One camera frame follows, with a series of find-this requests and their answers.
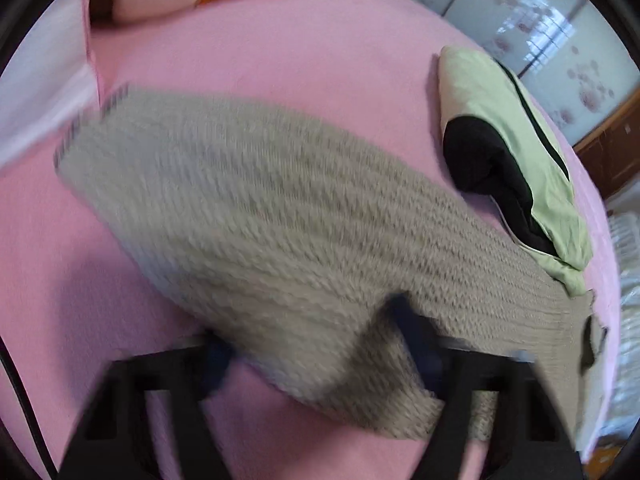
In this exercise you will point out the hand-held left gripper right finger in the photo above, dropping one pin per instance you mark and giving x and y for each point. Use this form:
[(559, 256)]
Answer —
[(416, 332)]

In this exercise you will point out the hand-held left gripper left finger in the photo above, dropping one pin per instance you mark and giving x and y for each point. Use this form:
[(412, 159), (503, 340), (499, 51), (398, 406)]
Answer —
[(216, 362)]

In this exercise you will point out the beige knit sweater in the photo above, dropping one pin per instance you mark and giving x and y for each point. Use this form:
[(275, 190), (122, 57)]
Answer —
[(275, 210)]

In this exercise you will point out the green and black garment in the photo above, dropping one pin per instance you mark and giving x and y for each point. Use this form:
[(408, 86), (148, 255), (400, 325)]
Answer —
[(490, 95)]

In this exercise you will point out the brown wooden cabinet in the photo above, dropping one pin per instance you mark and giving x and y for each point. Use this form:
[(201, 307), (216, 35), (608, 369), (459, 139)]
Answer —
[(615, 150)]

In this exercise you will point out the floral glass wardrobe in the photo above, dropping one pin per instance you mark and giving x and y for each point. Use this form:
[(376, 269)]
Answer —
[(540, 25)]

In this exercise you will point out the white cloth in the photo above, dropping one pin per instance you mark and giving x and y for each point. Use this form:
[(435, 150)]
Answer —
[(45, 75)]

